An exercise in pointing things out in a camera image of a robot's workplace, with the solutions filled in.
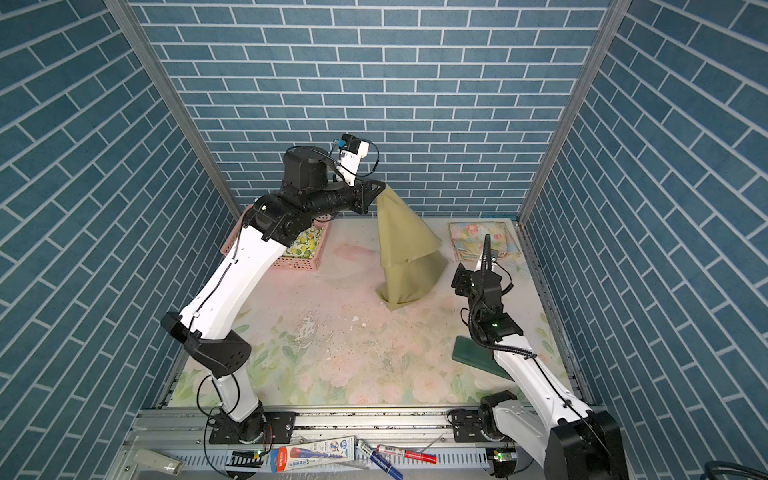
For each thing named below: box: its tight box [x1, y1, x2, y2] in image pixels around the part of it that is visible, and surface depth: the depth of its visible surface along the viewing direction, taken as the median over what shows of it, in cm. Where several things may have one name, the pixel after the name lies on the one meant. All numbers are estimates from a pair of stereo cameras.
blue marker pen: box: [356, 439, 404, 480], surface depth 70 cm
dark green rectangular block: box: [452, 335, 513, 381], surface depth 86 cm
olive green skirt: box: [376, 183, 448, 311], surface depth 76 cm
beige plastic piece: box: [134, 448, 185, 476], surface depth 68 cm
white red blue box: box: [270, 436, 356, 473], surface depth 71 cm
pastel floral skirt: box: [448, 221, 521, 262], surface depth 115 cm
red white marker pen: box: [376, 444, 437, 465], surface depth 71 cm
